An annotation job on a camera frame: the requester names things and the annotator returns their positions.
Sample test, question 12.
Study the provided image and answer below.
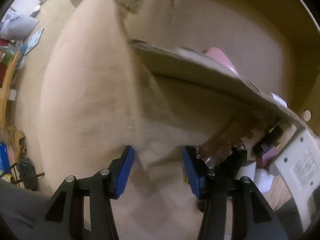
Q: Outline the pink heart-shaped massager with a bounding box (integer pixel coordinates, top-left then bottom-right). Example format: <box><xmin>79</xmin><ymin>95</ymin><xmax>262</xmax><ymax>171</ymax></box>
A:
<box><xmin>205</xmin><ymin>47</ymin><xmax>239</xmax><ymax>75</ymax></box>

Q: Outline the black gold AA battery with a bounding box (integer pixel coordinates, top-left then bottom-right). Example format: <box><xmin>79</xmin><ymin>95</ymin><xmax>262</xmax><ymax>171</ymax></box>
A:
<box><xmin>183</xmin><ymin>175</ymin><xmax>189</xmax><ymax>184</ymax></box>

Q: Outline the white pill bottle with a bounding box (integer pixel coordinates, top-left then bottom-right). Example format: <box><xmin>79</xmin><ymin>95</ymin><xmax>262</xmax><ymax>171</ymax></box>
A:
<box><xmin>271</xmin><ymin>93</ymin><xmax>287</xmax><ymax>108</ymax></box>

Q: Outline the white plug charger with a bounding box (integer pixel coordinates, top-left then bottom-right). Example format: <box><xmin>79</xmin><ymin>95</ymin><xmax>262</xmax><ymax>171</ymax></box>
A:
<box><xmin>235</xmin><ymin>160</ymin><xmax>275</xmax><ymax>194</ymax></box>

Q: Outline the black lipstick tube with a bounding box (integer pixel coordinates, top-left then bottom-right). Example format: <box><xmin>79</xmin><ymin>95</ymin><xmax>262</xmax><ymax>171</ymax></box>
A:
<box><xmin>253</xmin><ymin>117</ymin><xmax>283</xmax><ymax>158</ymax></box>

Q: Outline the white power adapter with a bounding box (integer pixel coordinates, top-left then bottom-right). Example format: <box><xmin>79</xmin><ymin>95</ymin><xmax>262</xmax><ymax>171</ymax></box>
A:
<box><xmin>270</xmin><ymin>128</ymin><xmax>319</xmax><ymax>231</ymax></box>

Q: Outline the brown cardboard box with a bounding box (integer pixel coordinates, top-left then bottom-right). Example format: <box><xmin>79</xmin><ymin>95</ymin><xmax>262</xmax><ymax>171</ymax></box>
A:
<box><xmin>126</xmin><ymin>0</ymin><xmax>319</xmax><ymax>133</ymax></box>

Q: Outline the wooden chair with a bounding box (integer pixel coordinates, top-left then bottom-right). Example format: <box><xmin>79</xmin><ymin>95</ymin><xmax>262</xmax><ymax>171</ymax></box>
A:
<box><xmin>0</xmin><ymin>50</ymin><xmax>21</xmax><ymax>134</ymax></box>

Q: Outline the bathroom scale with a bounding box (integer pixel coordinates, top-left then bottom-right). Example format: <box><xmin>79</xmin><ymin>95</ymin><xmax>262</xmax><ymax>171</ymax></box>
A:
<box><xmin>24</xmin><ymin>27</ymin><xmax>44</xmax><ymax>56</ymax></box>

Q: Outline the grey plastic bag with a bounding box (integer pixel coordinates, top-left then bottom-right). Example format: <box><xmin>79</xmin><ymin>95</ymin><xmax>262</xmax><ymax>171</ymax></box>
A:
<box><xmin>1</xmin><ymin>11</ymin><xmax>39</xmax><ymax>41</ymax></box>

